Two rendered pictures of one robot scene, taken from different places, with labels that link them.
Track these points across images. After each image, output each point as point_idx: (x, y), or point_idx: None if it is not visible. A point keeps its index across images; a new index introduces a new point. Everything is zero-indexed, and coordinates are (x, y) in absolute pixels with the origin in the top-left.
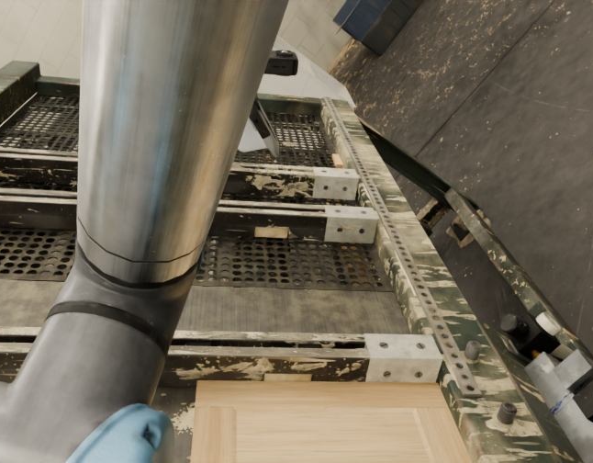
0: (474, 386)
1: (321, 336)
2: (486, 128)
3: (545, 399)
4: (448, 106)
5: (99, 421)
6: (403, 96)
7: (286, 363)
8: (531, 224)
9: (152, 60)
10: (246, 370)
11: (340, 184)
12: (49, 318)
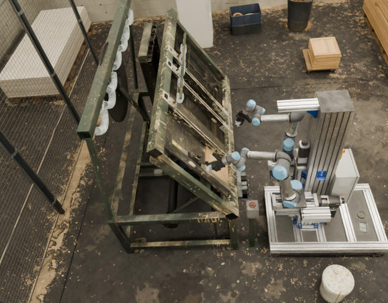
0: (232, 168)
1: (221, 149)
2: (245, 103)
3: (236, 175)
4: (241, 84)
5: (244, 165)
6: (230, 64)
7: (217, 151)
8: (238, 137)
9: (263, 159)
10: (212, 148)
11: (224, 115)
12: (242, 156)
